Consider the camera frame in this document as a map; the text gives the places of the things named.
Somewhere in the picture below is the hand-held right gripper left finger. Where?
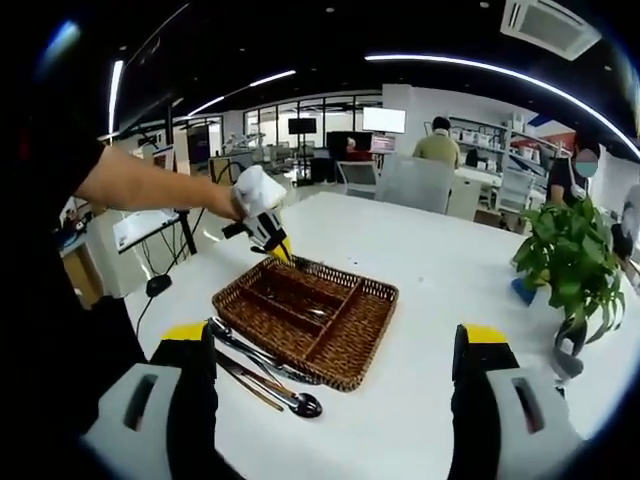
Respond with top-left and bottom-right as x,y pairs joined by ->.
79,321 -> 226,480

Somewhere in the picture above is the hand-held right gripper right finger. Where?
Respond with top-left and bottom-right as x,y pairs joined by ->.
449,322 -> 587,480

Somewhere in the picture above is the steel spoon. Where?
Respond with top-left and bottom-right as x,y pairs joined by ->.
207,316 -> 289,375
234,364 -> 324,420

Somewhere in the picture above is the steel knife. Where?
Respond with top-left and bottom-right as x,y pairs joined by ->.
219,339 -> 321,386

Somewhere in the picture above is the brown wicker utensil storage tray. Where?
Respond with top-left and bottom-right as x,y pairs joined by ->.
211,253 -> 401,394

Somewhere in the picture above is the wooden side cabinet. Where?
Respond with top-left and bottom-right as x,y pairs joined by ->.
207,155 -> 249,187

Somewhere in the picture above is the black tripod pole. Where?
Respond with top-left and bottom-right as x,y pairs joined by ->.
172,204 -> 200,257

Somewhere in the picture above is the dark standing banner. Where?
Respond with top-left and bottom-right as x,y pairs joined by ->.
187,124 -> 211,164

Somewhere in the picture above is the black monitor on stand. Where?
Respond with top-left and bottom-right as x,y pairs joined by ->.
288,118 -> 318,166

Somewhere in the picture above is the white mesh office chair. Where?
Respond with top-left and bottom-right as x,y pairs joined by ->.
335,159 -> 381,199
499,167 -> 536,211

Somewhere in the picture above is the black grey curved device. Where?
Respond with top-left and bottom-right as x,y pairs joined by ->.
553,319 -> 586,382

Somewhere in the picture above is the tilted monitor screen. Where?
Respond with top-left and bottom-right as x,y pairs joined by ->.
151,143 -> 177,175

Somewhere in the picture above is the wide black monitor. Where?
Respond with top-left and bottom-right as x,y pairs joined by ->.
326,130 -> 374,152

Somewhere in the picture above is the black oval device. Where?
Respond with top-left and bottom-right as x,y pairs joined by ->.
144,273 -> 174,297

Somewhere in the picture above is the blue cloth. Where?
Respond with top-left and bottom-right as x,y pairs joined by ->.
510,277 -> 537,306

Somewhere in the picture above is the white slanted work board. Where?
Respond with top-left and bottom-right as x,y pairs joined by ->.
112,208 -> 181,255

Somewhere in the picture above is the bright white screen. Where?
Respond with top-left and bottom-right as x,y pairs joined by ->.
362,106 -> 407,135

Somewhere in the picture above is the grey translucent chair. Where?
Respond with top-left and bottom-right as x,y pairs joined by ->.
374,154 -> 451,215

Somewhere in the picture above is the person's black clothing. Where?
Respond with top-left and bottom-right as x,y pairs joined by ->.
14,114 -> 151,451

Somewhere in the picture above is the green potted plant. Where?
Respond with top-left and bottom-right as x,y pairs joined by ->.
512,197 -> 629,346

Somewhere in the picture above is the white drawer cabinet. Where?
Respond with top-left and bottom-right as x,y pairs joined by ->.
447,174 -> 484,221

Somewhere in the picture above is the white shelf rack with boxes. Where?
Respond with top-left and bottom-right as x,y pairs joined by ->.
447,113 -> 571,171

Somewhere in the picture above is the long curved ceiling light strip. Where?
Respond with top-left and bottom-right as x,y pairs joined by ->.
364,53 -> 640,161

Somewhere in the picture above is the ceiling air conditioner vent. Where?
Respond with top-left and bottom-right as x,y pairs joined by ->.
499,0 -> 603,62

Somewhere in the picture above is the black device cable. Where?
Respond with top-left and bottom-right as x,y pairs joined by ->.
134,293 -> 155,334

